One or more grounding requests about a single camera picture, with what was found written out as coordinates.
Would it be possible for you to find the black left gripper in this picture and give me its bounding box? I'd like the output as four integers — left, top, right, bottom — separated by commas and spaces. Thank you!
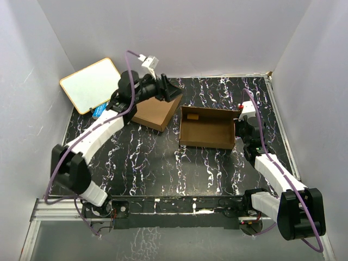
132, 71, 183, 105

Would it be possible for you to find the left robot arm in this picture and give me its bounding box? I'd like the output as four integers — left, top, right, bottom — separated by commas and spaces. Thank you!
51, 70, 182, 217

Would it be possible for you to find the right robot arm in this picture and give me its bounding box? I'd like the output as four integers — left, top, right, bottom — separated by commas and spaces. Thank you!
235, 115, 326, 240

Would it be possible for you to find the closed brown cardboard box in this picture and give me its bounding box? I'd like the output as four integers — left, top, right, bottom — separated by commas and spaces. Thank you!
132, 95, 183, 132

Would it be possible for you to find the colourful blue book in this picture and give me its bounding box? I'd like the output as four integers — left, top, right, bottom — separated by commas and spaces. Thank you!
92, 102, 109, 120

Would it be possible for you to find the yellow framed whiteboard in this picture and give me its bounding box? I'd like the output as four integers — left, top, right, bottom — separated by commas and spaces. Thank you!
60, 58, 120, 115

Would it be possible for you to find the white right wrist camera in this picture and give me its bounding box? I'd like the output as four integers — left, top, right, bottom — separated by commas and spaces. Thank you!
238, 101, 256, 121

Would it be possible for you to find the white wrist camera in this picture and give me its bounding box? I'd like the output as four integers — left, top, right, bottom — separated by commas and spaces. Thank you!
238, 101, 256, 121
138, 54, 159, 79

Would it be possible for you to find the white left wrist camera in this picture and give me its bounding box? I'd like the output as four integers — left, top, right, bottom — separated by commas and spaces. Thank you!
138, 54, 159, 79

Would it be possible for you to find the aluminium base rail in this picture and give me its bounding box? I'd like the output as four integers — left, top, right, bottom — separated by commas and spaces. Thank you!
20, 197, 334, 260

